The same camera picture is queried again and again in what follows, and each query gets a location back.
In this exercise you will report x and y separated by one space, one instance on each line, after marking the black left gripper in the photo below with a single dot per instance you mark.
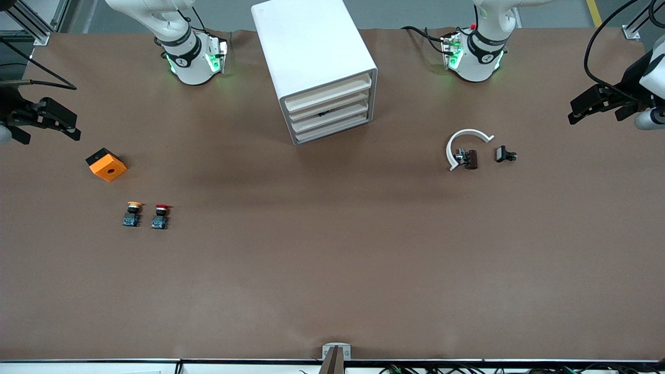
629 84

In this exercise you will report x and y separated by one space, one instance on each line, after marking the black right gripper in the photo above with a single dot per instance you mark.
11 108

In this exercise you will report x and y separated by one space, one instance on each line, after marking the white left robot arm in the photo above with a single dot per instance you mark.
483 52

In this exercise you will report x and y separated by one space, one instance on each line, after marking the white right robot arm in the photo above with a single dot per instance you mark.
187 57

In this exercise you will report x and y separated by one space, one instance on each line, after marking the orange box with black base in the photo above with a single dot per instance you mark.
108 167

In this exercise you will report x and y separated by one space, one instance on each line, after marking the brown table cover sheet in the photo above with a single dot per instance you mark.
311 259

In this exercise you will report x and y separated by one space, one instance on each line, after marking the aluminium frame profile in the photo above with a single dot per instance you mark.
636 28
36 28

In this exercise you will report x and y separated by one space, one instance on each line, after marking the small black switch component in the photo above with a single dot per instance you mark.
503 154

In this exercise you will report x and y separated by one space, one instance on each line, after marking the yellow push button switch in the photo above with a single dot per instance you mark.
132 215

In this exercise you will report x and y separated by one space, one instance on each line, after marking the brown switch component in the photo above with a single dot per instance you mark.
470 158

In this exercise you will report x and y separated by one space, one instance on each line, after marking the red push button switch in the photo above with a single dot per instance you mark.
160 218

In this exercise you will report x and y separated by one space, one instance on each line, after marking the white table edge frame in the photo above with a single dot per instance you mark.
104 368

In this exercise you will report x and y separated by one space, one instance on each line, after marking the grey metal bracket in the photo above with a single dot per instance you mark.
336 346

